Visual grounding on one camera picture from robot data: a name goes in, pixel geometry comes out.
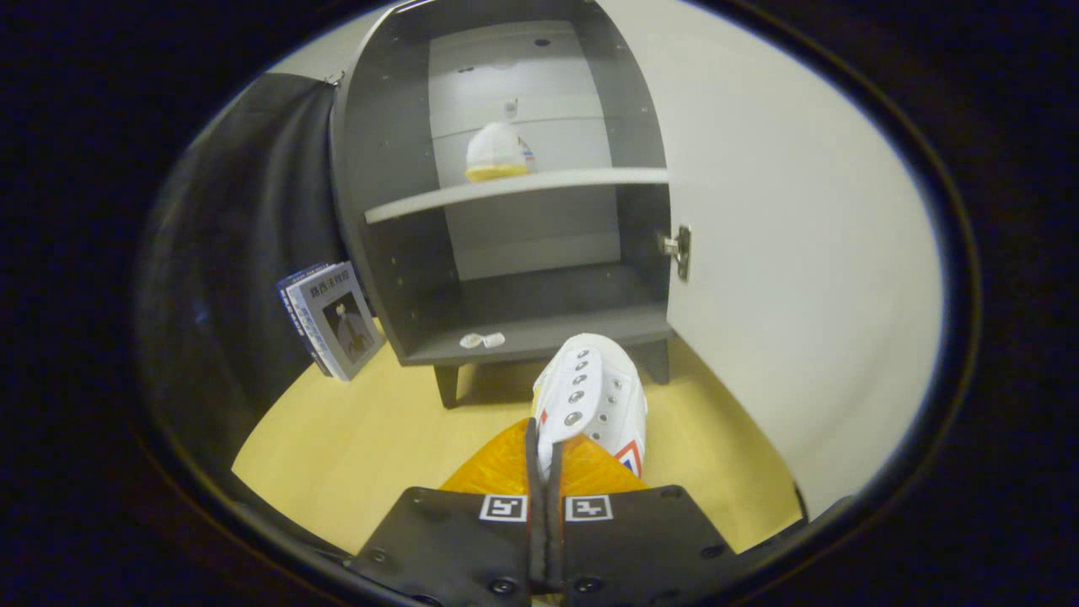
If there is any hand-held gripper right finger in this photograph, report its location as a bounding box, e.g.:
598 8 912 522
545 434 736 607

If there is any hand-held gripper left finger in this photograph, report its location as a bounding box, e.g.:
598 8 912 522
350 418 549 607

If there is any white shoe cabinet door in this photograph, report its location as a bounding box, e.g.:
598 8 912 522
590 0 945 519

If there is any grey cover book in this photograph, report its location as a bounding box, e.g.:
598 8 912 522
287 261 387 382

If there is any blue white book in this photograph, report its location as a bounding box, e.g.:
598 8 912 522
276 268 338 378

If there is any black backdrop cloth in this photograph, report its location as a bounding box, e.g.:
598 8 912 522
139 72 372 507

